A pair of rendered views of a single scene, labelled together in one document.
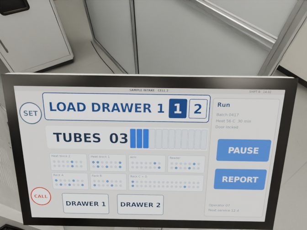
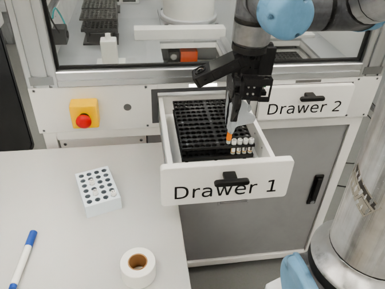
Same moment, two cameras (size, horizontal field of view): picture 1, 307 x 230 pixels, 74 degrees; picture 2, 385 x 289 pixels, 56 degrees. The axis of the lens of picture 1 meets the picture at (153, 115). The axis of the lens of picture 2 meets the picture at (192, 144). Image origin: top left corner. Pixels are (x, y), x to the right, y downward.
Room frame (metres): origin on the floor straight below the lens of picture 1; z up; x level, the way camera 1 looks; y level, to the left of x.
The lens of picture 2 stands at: (-0.98, 0.56, 1.41)
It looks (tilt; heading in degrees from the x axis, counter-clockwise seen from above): 37 degrees down; 27
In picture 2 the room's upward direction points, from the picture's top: 3 degrees clockwise
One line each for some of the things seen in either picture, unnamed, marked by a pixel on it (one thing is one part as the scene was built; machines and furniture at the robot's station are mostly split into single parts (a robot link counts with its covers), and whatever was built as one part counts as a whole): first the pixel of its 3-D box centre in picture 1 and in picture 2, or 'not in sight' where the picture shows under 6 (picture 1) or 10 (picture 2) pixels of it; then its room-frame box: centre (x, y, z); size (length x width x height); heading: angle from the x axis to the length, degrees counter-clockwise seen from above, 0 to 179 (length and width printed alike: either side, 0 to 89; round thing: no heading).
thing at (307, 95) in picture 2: not in sight; (310, 96); (0.00, 0.67, 0.91); 0.07 x 0.04 x 0.01; 127
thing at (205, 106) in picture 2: not in sight; (209, 131); (-0.26, 0.87, 0.87); 0.22 x 0.18 x 0.06; 37
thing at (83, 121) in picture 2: not in sight; (83, 120); (-0.40, 1.18, 0.88); 0.04 x 0.03 x 0.04; 127
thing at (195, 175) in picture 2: not in sight; (226, 180); (-0.42, 0.75, 0.87); 0.29 x 0.02 x 0.11; 127
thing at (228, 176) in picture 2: not in sight; (230, 178); (-0.44, 0.74, 0.91); 0.07 x 0.04 x 0.01; 127
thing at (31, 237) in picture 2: not in sight; (23, 258); (-0.74, 1.06, 0.77); 0.14 x 0.02 x 0.02; 31
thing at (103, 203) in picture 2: not in sight; (98, 190); (-0.52, 1.05, 0.78); 0.12 x 0.08 x 0.04; 53
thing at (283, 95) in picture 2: not in sight; (305, 101); (0.02, 0.69, 0.87); 0.29 x 0.02 x 0.11; 127
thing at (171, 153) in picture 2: not in sight; (208, 130); (-0.25, 0.88, 0.86); 0.40 x 0.26 x 0.06; 37
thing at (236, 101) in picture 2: not in sight; (235, 101); (-0.35, 0.78, 1.03); 0.05 x 0.02 x 0.09; 34
